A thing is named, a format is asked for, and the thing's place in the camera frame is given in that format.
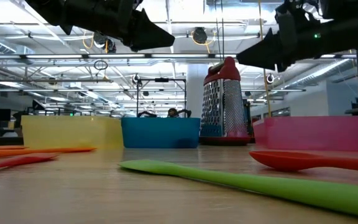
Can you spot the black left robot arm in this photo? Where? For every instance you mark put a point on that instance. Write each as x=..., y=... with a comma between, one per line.
x=42, y=9

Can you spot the pink plastic bin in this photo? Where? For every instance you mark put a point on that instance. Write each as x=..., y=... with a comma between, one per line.
x=312, y=133

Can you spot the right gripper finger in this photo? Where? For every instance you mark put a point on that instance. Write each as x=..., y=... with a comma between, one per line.
x=266, y=53

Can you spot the yellow plastic bin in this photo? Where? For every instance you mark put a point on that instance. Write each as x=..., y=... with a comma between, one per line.
x=73, y=132

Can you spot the green silicone spatula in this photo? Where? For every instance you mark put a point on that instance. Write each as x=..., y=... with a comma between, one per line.
x=259, y=183

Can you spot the red silicone spatula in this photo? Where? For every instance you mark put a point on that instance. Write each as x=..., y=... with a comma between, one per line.
x=14, y=161

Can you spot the red-topped metal box grater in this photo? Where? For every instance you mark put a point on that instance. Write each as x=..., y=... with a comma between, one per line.
x=225, y=102

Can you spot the red silicone spoon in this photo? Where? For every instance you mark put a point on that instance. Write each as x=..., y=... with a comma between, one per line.
x=284, y=161

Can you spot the blue plastic bin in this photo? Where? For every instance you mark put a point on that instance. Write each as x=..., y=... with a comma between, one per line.
x=160, y=132

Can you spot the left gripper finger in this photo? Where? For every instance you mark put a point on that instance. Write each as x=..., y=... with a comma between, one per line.
x=148, y=34

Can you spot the orange silicone spatula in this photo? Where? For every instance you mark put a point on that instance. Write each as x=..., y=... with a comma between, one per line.
x=5, y=147
x=26, y=152

